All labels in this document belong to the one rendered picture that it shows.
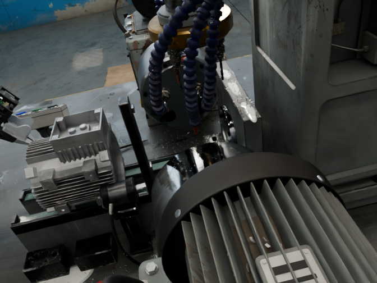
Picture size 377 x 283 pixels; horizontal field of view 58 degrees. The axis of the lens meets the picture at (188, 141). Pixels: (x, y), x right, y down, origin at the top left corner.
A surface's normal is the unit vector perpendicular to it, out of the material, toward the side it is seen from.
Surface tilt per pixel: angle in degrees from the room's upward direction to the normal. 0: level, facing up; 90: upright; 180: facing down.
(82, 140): 90
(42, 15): 90
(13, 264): 0
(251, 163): 3
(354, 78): 3
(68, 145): 90
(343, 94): 90
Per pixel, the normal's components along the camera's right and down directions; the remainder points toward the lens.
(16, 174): -0.16, -0.78
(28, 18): 0.15, 0.58
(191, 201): -0.69, -0.51
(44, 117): 0.10, 0.26
